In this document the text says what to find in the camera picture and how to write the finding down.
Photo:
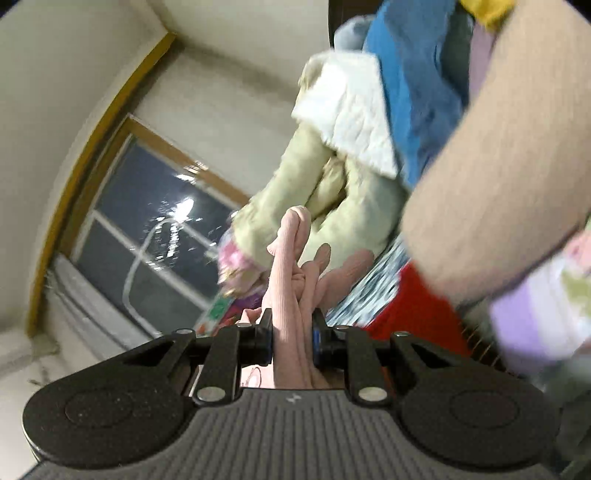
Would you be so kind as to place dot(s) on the blue white patterned bedsheet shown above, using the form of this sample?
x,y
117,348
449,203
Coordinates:
x,y
369,286

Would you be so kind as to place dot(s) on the red and green garment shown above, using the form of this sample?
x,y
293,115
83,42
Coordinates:
x,y
415,309

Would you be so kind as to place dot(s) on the white quilted garment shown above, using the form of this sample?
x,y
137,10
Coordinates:
x,y
355,120

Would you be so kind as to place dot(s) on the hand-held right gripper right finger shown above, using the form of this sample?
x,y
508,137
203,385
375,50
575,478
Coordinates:
x,y
316,344

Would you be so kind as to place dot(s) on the lavender white cloth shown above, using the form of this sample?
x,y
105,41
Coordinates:
x,y
531,314

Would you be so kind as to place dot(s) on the window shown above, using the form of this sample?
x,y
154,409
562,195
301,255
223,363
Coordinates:
x,y
138,207

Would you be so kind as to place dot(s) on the colourful alphabet mat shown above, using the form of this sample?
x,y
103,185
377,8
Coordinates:
x,y
221,314

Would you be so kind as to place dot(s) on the beige knit cloth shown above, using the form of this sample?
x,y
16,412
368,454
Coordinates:
x,y
508,161

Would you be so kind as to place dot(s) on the blue garment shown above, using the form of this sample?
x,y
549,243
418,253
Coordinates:
x,y
415,69

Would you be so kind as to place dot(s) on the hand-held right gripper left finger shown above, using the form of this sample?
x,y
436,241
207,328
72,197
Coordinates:
x,y
269,341

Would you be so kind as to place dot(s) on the cream and pink garment pile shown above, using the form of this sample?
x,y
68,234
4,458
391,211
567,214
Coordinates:
x,y
286,184

